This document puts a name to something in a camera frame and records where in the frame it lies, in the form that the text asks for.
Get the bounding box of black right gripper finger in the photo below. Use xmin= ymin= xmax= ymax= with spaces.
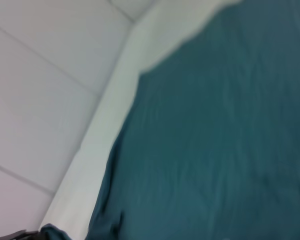
xmin=0 ymin=230 xmax=42 ymax=240

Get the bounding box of teal blue t-shirt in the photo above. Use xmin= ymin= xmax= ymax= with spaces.
xmin=39 ymin=0 xmax=300 ymax=240

